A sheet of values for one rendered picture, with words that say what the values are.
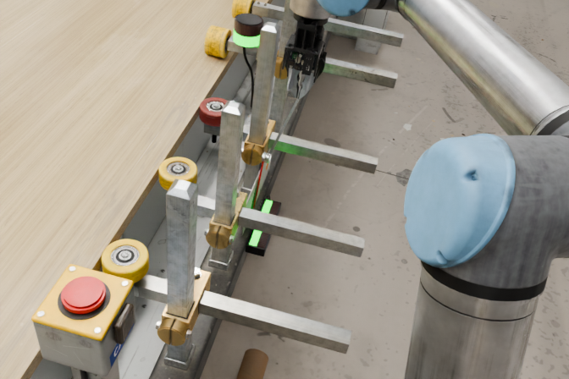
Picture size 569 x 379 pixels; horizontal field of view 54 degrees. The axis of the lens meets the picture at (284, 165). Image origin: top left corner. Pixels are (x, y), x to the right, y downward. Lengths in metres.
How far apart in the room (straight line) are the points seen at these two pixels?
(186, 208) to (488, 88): 0.43
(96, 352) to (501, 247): 0.38
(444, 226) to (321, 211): 1.96
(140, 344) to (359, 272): 1.20
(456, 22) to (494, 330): 0.45
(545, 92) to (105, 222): 0.77
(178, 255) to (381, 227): 1.67
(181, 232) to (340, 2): 0.46
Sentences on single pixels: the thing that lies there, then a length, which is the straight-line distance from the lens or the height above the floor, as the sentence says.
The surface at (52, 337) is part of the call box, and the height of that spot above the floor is 1.20.
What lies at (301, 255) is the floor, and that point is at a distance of 2.26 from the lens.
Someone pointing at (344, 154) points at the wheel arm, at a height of 0.86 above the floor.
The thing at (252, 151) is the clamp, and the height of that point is 0.87.
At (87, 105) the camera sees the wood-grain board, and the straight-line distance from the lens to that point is 1.39.
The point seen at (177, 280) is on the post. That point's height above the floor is 0.96.
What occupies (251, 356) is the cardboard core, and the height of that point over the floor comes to 0.08.
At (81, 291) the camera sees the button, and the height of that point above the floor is 1.23.
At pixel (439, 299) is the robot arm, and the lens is 0.55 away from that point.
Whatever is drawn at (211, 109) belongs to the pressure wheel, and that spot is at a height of 0.91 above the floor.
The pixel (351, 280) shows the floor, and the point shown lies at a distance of 2.22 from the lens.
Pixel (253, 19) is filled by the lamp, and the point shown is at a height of 1.17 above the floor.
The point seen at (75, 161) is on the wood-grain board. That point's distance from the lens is 1.23.
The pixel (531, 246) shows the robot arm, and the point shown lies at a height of 1.36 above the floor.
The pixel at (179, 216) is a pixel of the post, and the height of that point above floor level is 1.10.
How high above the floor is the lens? 1.68
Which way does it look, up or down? 40 degrees down
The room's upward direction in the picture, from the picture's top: 10 degrees clockwise
